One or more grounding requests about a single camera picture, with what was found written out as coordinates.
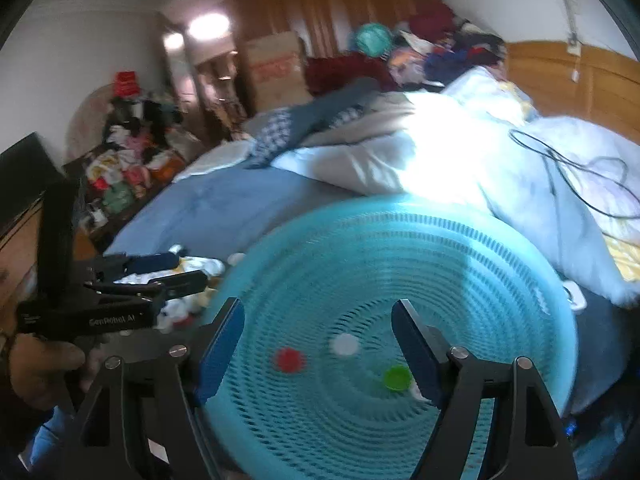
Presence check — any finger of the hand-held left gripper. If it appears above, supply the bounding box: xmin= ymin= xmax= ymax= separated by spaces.
xmin=75 ymin=251 xmax=181 ymax=281
xmin=84 ymin=269 xmax=209 ymax=306

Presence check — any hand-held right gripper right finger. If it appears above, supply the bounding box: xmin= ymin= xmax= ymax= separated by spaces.
xmin=391 ymin=299 xmax=581 ymax=480

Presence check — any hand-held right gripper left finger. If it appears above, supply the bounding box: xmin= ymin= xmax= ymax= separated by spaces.
xmin=25 ymin=297 xmax=246 ymax=480

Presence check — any green bottle cap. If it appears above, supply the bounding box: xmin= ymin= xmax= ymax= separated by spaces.
xmin=383 ymin=365 xmax=413 ymax=393

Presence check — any pile of plastic bottle caps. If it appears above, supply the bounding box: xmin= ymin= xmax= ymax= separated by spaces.
xmin=117 ymin=244 xmax=246 ymax=333

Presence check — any red bottle cap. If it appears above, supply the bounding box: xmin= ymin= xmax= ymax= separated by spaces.
xmin=274 ymin=346 xmax=306 ymax=375

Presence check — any teal plastic basket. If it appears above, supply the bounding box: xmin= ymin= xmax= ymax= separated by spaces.
xmin=202 ymin=195 xmax=581 ymax=480

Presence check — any person's left hand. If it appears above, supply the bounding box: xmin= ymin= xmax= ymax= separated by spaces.
xmin=7 ymin=332 xmax=108 ymax=418

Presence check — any wooden dresser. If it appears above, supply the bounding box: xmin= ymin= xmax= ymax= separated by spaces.
xmin=0 ymin=195 xmax=51 ymax=331

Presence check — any green bag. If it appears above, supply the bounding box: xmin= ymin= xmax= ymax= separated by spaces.
xmin=102 ymin=185 xmax=138 ymax=216

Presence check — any black television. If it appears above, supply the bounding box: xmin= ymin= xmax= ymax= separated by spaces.
xmin=0 ymin=132 xmax=66 ymax=233

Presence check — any dark wooden table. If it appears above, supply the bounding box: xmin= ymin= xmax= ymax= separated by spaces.
xmin=62 ymin=142 xmax=201 ymax=253

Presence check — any blue bed blanket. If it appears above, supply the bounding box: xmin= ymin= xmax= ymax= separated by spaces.
xmin=102 ymin=157 xmax=640 ymax=441

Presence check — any white fleece blanket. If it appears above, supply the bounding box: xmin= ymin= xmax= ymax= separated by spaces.
xmin=175 ymin=140 xmax=256 ymax=181

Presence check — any round woven mat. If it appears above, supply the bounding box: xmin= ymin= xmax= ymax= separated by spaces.
xmin=65 ymin=85 xmax=121 ymax=161

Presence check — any pile of clothes and bags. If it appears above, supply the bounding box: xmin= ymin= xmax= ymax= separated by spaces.
xmin=102 ymin=92 xmax=186 ymax=161

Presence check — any white charger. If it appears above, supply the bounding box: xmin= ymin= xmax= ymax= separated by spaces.
xmin=562 ymin=280 xmax=588 ymax=313

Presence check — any plaid shirt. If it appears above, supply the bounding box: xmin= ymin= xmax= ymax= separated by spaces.
xmin=247 ymin=105 xmax=366 ymax=168

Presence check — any person's blue jeans leg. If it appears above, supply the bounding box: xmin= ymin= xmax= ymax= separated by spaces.
xmin=20 ymin=405 xmax=76 ymax=466

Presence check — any white duvet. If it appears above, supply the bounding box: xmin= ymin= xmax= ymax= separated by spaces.
xmin=270 ymin=67 xmax=640 ymax=306

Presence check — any yellow patterned sheet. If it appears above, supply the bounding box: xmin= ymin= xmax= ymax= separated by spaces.
xmin=602 ymin=195 xmax=640 ymax=281

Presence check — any cardboard box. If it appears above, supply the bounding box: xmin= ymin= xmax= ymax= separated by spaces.
xmin=244 ymin=31 xmax=313 ymax=111

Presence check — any dark red blanket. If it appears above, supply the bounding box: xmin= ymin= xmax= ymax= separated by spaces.
xmin=305 ymin=52 xmax=396 ymax=93

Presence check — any heap of colourful clothes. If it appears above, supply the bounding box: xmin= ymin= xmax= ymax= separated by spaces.
xmin=390 ymin=2 xmax=508 ymax=91

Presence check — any wooden wardrobe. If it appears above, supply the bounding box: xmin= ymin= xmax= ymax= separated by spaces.
xmin=220 ymin=0 xmax=451 ymax=61

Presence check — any teal bag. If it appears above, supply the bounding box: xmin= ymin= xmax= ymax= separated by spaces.
xmin=354 ymin=23 xmax=392 ymax=56

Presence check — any wooden headboard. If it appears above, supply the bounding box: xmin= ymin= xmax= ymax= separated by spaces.
xmin=505 ymin=40 xmax=640 ymax=146

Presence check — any black cable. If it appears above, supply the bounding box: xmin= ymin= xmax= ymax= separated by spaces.
xmin=509 ymin=129 xmax=640 ymax=221

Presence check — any white wall plug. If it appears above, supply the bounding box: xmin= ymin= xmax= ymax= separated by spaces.
xmin=567 ymin=35 xmax=583 ymax=83

